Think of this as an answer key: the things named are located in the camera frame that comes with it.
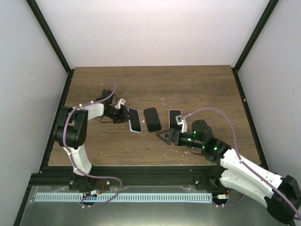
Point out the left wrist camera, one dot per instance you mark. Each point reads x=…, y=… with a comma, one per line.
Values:
x=120, y=103

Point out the black frame post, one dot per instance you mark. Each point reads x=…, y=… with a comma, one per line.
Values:
x=48, y=33
x=271, y=5

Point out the pink phone case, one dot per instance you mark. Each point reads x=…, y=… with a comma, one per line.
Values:
x=169, y=117

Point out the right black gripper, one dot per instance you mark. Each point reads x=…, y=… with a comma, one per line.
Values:
x=172, y=132

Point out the metal sheet panel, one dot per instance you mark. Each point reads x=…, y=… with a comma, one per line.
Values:
x=102, y=211

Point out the lavender phone case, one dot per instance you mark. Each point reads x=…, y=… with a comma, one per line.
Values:
x=129, y=122

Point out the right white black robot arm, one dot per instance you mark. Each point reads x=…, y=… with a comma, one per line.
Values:
x=281, y=196

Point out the left black frame post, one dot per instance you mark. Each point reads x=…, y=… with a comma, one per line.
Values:
x=48, y=33

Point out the bare black phone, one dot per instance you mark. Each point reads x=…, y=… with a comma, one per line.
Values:
x=174, y=118

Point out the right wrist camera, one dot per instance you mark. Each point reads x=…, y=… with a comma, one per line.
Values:
x=182, y=124

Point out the right black frame post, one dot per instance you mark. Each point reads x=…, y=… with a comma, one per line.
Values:
x=271, y=5

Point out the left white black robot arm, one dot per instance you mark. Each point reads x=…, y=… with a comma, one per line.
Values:
x=70, y=130

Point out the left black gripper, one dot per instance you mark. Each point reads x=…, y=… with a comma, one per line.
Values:
x=123, y=117

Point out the light blue slotted cable duct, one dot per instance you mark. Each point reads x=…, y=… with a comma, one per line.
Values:
x=129, y=197

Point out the black aluminium frame rail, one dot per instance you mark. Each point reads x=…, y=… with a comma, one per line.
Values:
x=197, y=176

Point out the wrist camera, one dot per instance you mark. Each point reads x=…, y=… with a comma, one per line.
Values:
x=182, y=124
x=120, y=103

